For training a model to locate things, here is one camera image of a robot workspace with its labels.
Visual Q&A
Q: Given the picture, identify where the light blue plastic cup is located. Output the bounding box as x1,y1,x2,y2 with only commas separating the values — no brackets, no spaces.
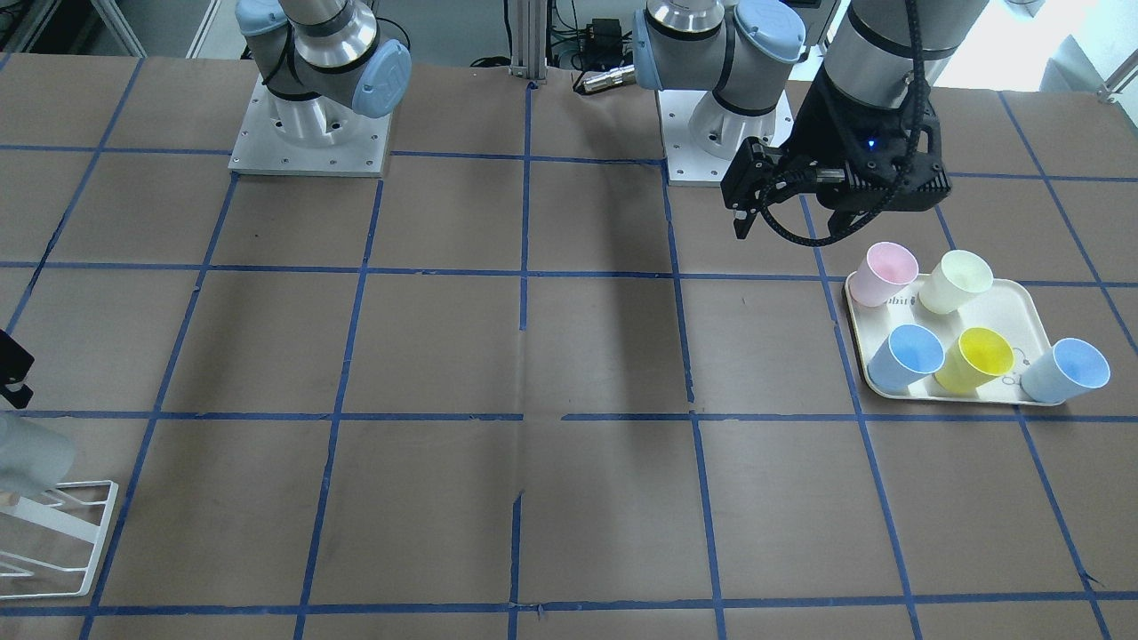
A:
1021,339,1112,404

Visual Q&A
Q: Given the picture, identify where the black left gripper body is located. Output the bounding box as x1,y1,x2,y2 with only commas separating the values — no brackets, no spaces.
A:
773,69,953,215

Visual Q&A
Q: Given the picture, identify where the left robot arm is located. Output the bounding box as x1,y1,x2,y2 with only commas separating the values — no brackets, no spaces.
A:
630,1,986,247

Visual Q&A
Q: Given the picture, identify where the yellow plastic cup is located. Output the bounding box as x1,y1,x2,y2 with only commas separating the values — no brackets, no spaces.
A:
934,325,1015,394

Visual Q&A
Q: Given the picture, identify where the grey plastic cup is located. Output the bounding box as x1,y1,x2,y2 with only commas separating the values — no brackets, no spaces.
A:
1,415,77,497

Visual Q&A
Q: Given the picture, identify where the aluminium frame post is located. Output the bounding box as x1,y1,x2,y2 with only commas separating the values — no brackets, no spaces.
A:
505,0,549,85

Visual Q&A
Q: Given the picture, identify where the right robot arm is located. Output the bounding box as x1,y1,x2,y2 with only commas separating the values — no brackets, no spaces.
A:
3,1,410,418

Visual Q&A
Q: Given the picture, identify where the cream plastic tray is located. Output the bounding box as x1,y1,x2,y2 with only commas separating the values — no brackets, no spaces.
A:
843,273,1055,407

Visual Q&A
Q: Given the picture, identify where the white wire cup rack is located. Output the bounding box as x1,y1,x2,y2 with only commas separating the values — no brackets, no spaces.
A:
3,479,119,601

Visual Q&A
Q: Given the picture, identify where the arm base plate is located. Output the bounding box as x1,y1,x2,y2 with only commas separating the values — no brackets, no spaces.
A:
228,77,393,179
657,90,793,188

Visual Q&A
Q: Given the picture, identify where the pink plastic cup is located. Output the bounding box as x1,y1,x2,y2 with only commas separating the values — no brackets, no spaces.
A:
848,243,921,307

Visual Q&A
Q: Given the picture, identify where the pale green plastic cup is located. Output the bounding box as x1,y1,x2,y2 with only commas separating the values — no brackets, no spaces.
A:
918,251,993,315

